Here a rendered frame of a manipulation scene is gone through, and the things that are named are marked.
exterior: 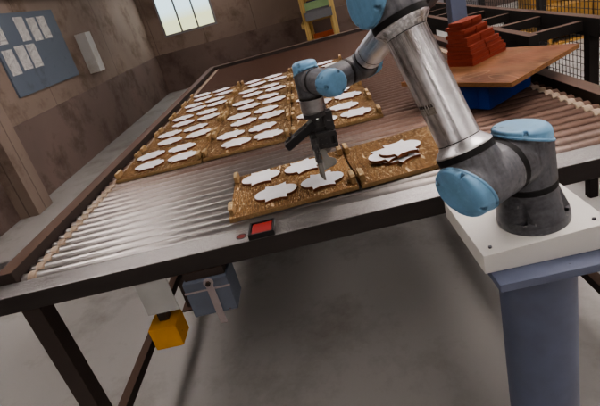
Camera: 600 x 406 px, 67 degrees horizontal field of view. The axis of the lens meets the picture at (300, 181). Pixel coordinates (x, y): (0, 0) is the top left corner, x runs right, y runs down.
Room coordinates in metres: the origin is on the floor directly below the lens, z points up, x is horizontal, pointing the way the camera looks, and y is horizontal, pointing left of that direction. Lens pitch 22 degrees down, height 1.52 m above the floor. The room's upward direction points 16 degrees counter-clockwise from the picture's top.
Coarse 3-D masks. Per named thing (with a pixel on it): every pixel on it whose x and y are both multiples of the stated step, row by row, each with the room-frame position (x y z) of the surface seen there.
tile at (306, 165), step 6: (300, 162) 1.54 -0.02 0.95; (306, 162) 1.53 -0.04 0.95; (312, 162) 1.51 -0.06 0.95; (288, 168) 1.52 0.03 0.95; (294, 168) 1.51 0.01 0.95; (300, 168) 1.49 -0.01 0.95; (306, 168) 1.48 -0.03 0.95; (312, 168) 1.46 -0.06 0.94; (288, 174) 1.48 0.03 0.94; (294, 174) 1.47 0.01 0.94; (300, 174) 1.45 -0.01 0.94
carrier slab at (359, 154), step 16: (368, 144) 1.57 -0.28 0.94; (384, 144) 1.53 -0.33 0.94; (432, 144) 1.40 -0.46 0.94; (352, 160) 1.46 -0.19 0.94; (368, 160) 1.42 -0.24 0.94; (416, 160) 1.31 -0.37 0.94; (432, 160) 1.28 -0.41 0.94; (368, 176) 1.29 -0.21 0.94; (384, 176) 1.26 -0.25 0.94; (400, 176) 1.24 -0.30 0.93
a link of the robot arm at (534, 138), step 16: (496, 128) 0.86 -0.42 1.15; (512, 128) 0.84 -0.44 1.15; (528, 128) 0.82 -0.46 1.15; (544, 128) 0.81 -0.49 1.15; (512, 144) 0.81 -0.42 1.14; (528, 144) 0.80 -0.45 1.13; (544, 144) 0.80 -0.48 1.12; (528, 160) 0.78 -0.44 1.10; (544, 160) 0.80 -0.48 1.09; (528, 176) 0.78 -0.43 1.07; (544, 176) 0.80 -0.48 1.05
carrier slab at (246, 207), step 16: (288, 176) 1.47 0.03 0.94; (304, 176) 1.43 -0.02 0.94; (240, 192) 1.45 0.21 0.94; (256, 192) 1.41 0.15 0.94; (304, 192) 1.30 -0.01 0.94; (320, 192) 1.27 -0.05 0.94; (336, 192) 1.25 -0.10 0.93; (240, 208) 1.32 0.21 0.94; (256, 208) 1.28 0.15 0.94; (272, 208) 1.26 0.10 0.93
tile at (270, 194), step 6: (270, 186) 1.40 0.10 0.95; (276, 186) 1.38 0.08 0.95; (282, 186) 1.37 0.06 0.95; (288, 186) 1.36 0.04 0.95; (294, 186) 1.34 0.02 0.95; (264, 192) 1.37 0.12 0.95; (270, 192) 1.35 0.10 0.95; (276, 192) 1.34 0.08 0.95; (282, 192) 1.33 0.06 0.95; (288, 192) 1.31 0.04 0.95; (294, 192) 1.32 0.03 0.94; (258, 198) 1.33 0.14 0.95; (264, 198) 1.32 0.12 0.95; (270, 198) 1.31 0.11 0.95; (276, 198) 1.30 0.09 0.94; (282, 198) 1.30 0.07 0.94
